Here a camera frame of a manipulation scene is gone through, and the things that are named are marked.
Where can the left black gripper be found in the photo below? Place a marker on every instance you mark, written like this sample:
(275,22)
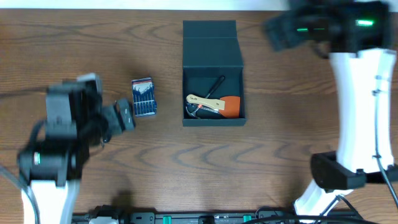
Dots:
(109,121)

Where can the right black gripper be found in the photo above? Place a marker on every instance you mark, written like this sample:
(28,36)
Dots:
(294,21)

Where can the blue drill bit case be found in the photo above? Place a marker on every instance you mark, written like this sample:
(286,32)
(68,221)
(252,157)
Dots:
(144,102)

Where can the small claw hammer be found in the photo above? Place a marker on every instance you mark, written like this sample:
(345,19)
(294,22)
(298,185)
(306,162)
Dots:
(214,87)

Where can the silver combination wrench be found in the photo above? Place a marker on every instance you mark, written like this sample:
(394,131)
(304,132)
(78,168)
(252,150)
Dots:
(202,113)

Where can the orange scraper wooden handle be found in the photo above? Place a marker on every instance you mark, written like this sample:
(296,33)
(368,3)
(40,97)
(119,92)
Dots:
(227,106)

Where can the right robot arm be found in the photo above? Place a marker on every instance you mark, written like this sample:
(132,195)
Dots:
(356,38)

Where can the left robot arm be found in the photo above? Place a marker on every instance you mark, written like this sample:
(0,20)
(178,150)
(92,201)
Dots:
(51,165)

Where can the dark green open box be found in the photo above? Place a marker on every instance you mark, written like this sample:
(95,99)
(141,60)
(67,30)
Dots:
(210,50)

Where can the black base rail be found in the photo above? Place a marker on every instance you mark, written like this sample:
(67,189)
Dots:
(108,214)

